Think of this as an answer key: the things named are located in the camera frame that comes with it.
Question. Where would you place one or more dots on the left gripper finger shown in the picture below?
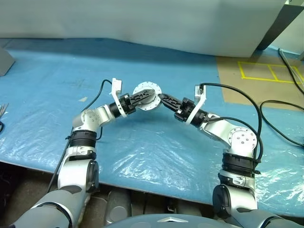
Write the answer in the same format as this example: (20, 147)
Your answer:
(142, 94)
(142, 101)

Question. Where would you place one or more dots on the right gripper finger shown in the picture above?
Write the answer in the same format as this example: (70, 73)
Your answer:
(172, 99)
(173, 107)

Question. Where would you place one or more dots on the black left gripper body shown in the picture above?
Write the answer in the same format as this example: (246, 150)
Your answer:
(127, 105)

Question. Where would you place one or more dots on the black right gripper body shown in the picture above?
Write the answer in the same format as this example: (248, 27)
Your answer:
(185, 109)

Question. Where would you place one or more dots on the grey round motor lid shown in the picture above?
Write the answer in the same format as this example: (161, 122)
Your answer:
(145, 85)

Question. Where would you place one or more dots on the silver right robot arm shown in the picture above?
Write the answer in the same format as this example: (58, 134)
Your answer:
(240, 137)

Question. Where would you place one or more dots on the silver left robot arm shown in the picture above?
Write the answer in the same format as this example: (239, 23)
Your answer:
(90, 118)

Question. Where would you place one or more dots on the blue plastic table sheet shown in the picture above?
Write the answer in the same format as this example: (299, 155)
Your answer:
(166, 71)

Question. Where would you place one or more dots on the small white scrap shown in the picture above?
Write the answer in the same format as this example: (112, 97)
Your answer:
(83, 99)

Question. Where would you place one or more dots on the brown cardboard mat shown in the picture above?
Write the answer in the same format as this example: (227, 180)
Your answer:
(235, 90)

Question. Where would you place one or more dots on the large white board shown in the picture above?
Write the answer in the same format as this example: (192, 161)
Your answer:
(142, 21)

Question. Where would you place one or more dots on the grey rounded cylinder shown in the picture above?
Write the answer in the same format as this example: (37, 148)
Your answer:
(117, 206)

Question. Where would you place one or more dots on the grey robot torso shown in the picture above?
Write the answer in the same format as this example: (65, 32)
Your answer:
(168, 222)

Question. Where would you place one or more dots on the thin metal rods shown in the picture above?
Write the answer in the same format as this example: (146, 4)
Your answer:
(3, 109)

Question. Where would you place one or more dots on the dark grey panel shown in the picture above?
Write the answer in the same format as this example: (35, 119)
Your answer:
(278, 26)

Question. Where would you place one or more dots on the grey metal block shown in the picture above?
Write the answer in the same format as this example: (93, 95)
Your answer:
(6, 61)

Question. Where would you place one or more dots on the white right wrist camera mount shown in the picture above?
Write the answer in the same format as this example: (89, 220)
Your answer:
(199, 93)

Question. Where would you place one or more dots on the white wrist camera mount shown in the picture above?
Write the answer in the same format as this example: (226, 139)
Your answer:
(199, 93)
(116, 85)

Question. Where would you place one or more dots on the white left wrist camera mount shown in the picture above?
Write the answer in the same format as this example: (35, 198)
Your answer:
(116, 85)

